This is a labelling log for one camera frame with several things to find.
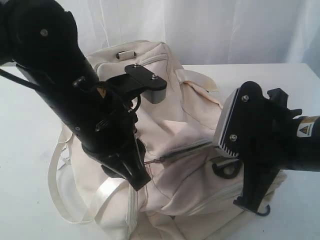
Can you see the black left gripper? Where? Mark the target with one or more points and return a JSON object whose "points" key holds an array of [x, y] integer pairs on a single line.
{"points": [[108, 137]]}

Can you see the white paper tag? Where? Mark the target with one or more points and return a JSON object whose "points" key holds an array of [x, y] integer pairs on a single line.
{"points": [[64, 158]]}

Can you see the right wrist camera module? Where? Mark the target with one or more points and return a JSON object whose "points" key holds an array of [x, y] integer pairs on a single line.
{"points": [[235, 125]]}

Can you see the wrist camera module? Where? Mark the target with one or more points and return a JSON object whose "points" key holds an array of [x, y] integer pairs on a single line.
{"points": [[235, 125], [138, 81]]}

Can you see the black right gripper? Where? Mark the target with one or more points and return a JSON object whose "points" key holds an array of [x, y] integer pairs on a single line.
{"points": [[266, 149]]}

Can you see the white backdrop curtain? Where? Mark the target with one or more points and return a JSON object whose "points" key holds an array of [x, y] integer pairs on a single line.
{"points": [[206, 31]]}

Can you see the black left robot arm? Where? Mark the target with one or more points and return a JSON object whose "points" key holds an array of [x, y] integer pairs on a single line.
{"points": [[41, 38]]}

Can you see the cream fabric duffel bag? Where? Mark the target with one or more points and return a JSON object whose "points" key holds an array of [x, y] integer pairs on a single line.
{"points": [[185, 199]]}

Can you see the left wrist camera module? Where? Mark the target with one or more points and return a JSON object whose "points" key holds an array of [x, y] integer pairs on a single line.
{"points": [[138, 81]]}

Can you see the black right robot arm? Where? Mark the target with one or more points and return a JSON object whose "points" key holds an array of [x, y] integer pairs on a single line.
{"points": [[303, 142]]}

